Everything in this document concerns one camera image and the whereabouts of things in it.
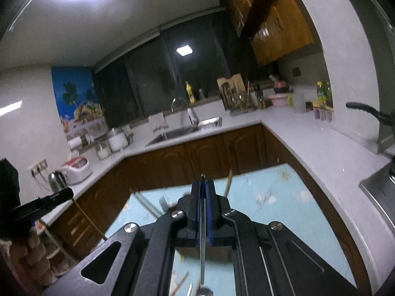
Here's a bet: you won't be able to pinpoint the wooden cutting board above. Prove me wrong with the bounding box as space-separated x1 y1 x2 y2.
217 73 244 100

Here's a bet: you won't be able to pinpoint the glass storage jar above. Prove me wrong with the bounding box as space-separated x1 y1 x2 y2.
95 140 112 160

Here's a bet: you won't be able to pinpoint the knife block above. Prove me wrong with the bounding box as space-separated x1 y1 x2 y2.
253 81 266 109

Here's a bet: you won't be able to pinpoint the yellow dish soap bottle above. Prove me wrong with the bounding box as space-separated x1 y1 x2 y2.
185 81 196 104

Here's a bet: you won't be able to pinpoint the hanging dish cloth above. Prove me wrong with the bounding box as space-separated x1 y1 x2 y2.
148 112 170 132

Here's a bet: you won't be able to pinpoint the steel gas stove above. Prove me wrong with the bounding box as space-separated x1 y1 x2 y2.
359 157 395 220

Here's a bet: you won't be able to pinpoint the curved sink faucet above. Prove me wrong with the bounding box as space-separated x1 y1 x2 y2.
171 97 198 128

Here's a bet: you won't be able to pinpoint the stacked pink basins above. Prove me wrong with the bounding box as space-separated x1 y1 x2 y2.
267 75 294 107

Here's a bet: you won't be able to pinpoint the green drink bottle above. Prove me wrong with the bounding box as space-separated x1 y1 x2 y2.
316 81 333 107

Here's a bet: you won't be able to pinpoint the person's left hand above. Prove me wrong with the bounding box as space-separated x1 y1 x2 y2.
9 232 58 287

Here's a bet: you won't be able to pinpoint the wooden wall cabinets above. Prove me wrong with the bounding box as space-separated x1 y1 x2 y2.
220 0 314 67

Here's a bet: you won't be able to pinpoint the beach fruit wall poster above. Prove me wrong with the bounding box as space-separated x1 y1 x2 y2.
51 67 107 140

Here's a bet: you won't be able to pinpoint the white red rice cooker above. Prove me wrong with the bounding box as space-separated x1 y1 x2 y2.
61 156 93 185

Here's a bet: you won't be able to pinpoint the blue floral tablecloth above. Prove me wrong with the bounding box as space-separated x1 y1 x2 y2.
103 163 355 296

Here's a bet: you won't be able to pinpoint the dish rack with cutlery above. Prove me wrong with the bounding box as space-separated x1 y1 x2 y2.
222 87 257 112

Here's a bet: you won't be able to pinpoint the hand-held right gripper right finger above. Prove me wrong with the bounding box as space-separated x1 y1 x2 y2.
203 181 362 296

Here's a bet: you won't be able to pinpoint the wooden base cabinets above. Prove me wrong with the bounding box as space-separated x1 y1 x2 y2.
52 123 371 284

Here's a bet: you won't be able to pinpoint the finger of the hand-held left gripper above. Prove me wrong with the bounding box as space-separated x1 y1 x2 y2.
11 188 75 222

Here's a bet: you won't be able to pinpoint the steel kitchen sink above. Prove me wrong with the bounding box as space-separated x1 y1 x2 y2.
145 117 223 147

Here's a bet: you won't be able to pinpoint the black wok with lid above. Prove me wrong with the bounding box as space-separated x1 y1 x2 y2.
345 101 395 130

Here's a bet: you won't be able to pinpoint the white plastic cup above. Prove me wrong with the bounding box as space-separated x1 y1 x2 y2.
294 89 306 114

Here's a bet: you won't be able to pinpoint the dark kitchen window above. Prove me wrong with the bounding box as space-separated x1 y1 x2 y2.
92 10 263 129

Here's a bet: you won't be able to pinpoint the white round cooker pot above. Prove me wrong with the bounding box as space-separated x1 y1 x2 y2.
106 127 129 152

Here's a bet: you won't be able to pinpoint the steel electric kettle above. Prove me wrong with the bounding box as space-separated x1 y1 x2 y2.
47 170 69 193

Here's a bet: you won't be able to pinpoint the wall power socket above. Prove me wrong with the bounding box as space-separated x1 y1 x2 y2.
28 158 49 173

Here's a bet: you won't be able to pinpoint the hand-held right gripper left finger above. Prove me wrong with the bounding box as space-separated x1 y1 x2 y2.
41 180 203 296

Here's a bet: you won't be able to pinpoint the row of spice jars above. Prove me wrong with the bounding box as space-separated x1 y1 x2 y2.
312 101 334 122

